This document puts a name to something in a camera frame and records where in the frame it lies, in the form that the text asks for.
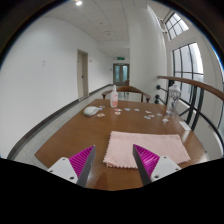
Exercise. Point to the small white sticker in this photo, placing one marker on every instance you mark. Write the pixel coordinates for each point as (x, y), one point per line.
(147, 117)

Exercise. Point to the large paned window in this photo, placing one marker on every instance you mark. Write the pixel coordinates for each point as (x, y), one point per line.
(187, 62)

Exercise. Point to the pink towel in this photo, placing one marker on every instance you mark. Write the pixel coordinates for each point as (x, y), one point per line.
(119, 152)

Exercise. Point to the white computer mouse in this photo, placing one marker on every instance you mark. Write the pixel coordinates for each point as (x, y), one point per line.
(90, 110)

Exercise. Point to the wooden stair handrail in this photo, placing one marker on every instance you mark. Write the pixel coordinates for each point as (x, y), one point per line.
(195, 105)

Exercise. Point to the clear plastic bottle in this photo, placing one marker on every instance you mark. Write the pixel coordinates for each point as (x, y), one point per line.
(173, 99)

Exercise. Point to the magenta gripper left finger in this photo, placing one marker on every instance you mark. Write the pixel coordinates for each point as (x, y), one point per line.
(76, 168)

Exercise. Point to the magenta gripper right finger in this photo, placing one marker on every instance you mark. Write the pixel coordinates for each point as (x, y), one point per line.
(151, 166)

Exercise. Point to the white pink bottle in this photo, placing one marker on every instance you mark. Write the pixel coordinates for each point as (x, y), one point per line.
(114, 97)

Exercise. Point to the beige side door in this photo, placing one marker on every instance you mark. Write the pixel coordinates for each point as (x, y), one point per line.
(82, 73)

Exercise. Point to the double glass door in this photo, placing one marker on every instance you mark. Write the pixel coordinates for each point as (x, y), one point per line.
(120, 73)

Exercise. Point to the wooden chair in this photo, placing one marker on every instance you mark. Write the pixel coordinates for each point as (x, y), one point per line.
(128, 89)

